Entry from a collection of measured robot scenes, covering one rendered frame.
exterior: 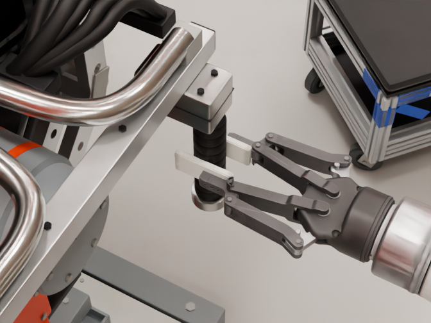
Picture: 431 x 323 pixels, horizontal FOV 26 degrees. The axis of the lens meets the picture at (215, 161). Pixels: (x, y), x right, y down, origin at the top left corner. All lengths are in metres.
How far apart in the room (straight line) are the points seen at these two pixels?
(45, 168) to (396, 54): 1.02
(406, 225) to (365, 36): 0.94
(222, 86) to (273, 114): 1.21
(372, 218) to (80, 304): 0.78
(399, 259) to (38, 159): 0.37
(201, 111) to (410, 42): 0.97
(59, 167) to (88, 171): 0.11
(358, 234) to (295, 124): 1.18
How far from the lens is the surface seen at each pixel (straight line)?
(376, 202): 0.96
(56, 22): 0.89
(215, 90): 0.93
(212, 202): 1.07
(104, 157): 0.84
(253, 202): 0.99
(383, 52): 1.82
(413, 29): 1.87
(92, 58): 1.16
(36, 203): 0.79
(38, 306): 1.31
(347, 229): 0.96
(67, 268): 0.97
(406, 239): 0.94
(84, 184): 0.83
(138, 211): 1.98
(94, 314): 1.70
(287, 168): 1.01
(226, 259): 1.91
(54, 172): 0.93
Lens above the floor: 1.66
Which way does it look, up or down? 54 degrees down
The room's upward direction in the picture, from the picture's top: straight up
